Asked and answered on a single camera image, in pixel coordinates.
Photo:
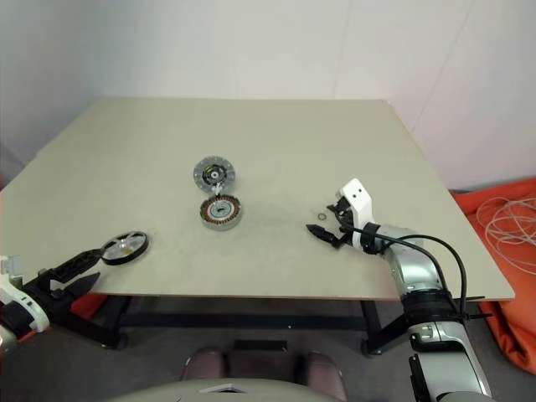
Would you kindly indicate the grey robot torso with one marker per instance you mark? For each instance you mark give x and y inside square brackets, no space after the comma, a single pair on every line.
[218,391]

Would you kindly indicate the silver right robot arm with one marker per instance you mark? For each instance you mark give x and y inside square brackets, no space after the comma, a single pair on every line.
[412,264]

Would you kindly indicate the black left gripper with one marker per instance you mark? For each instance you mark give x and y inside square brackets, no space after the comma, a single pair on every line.
[54,303]

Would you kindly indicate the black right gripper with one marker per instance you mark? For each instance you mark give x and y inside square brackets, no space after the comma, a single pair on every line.
[346,222]

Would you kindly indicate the orange fabric beanbag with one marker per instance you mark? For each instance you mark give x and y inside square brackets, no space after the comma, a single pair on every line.
[519,318]
[86,307]

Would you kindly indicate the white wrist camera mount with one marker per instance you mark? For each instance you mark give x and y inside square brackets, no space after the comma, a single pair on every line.
[358,197]
[25,302]

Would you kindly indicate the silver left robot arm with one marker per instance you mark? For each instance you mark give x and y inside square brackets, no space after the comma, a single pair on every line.
[10,320]

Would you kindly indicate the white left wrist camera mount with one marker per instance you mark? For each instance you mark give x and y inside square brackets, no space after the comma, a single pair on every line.
[25,302]

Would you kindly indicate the dark maroon rounded shape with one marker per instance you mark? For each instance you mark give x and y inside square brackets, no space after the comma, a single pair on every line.
[205,364]
[320,370]

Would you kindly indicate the black metal table frame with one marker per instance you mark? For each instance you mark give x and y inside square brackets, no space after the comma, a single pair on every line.
[247,321]

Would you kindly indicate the black ring wheel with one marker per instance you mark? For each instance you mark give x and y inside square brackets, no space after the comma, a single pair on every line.
[125,247]

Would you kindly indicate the silver motor stator base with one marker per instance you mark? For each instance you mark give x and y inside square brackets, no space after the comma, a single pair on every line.
[221,212]

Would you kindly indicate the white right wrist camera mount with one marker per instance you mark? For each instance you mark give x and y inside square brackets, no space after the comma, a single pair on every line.
[358,197]

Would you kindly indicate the grey motor cover disc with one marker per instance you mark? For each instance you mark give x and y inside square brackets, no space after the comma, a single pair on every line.
[213,173]

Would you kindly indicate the black rectangular floor block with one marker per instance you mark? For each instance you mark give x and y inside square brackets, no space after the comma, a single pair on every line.
[259,345]

